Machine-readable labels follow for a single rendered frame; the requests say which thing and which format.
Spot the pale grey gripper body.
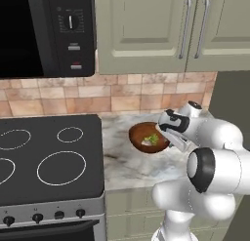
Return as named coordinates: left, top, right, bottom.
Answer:
left=156, top=122, right=194, bottom=154

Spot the green broccoli floret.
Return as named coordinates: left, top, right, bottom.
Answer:
left=143, top=133, right=160, bottom=147

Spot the brown wooden bowl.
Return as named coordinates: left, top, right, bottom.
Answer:
left=128, top=121, right=171, bottom=155

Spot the grey fridge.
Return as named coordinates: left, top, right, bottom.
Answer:
left=208, top=70, right=250, bottom=241

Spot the sage green drawer front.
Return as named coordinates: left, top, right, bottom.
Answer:
left=104, top=187, right=164, bottom=218

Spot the sage green lower cupboard door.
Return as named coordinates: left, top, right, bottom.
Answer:
left=105, top=214, right=168, bottom=241

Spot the sage green cupboard door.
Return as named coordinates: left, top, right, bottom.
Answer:
left=95, top=0, right=198, bottom=75
left=186, top=0, right=250, bottom=73
left=105, top=214, right=168, bottom=241

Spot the black stove knob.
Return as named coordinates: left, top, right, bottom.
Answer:
left=75, top=208, right=87, bottom=220
left=54, top=210, right=65, bottom=221
left=31, top=213, right=45, bottom=224
left=2, top=215, right=16, bottom=227

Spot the black and silver stove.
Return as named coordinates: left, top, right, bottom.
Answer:
left=0, top=113, right=107, bottom=241

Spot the black microwave oven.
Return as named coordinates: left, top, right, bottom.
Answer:
left=0, top=0, right=98, bottom=80

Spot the black microwave door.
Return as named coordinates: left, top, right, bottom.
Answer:
left=0, top=0, right=50, bottom=79

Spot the silver cupboard door handle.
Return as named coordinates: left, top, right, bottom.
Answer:
left=178, top=0, right=192, bottom=60
left=193, top=0, right=210, bottom=60

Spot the black oven door handle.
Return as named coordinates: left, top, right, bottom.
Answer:
left=0, top=219, right=101, bottom=235

